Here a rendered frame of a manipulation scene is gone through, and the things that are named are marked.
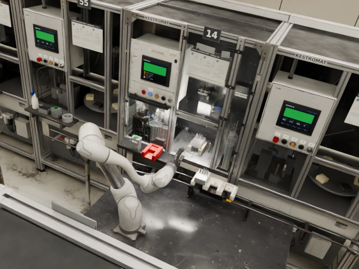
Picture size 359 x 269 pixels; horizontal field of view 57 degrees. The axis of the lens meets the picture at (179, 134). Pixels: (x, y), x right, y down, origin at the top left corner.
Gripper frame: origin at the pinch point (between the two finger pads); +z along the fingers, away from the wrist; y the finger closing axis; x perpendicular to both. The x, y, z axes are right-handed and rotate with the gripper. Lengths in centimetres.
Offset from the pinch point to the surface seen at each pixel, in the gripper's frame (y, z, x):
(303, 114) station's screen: 52, 18, -74
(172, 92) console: 36.8, 20.6, 23.2
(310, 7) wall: 62, 380, -45
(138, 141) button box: -11.1, 8.1, 43.6
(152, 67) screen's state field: 54, 18, 41
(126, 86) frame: 29, 21, 65
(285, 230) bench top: -44, 9, -93
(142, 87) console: 33, 20, 50
